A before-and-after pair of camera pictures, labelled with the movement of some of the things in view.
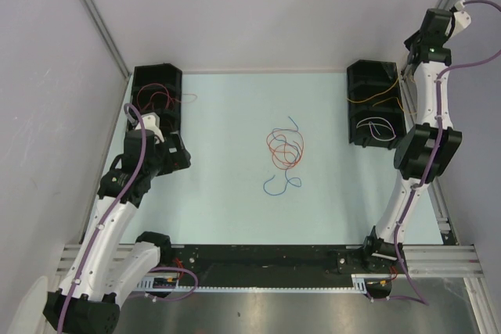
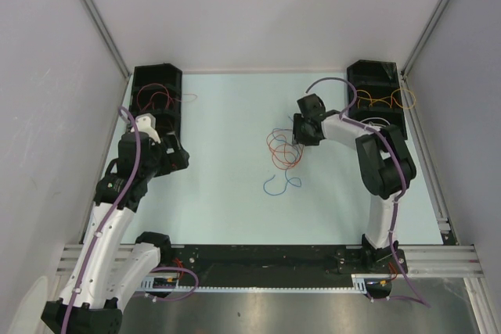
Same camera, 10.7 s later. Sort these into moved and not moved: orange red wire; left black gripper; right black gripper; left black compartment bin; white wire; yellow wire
Moved: yellow wire; right black gripper
Not moved: left black compartment bin; white wire; orange red wire; left black gripper
